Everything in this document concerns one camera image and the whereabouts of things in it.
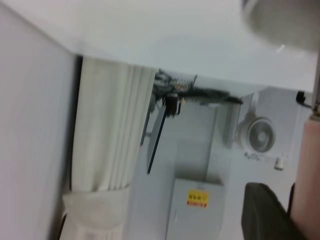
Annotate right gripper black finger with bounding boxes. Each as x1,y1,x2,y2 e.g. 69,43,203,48
240,182,314,240

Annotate grey electrical cabinet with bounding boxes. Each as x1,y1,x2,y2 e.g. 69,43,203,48
164,176,225,240

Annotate yellow warning sticker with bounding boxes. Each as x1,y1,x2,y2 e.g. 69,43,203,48
186,189,209,209

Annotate white round fan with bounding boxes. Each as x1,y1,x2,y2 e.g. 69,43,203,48
235,111,278,154

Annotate white perforated appliance box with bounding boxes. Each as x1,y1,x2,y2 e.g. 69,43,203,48
239,86,314,161

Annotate white fabric curtain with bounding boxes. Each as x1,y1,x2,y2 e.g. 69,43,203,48
61,56,158,240

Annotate small white wall fitting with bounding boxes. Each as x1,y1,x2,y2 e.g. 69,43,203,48
274,154,288,172

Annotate small black wall fitting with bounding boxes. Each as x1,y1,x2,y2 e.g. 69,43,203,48
295,90,313,109

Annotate black camera rig arm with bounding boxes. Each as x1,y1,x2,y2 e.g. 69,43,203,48
140,67,245,175

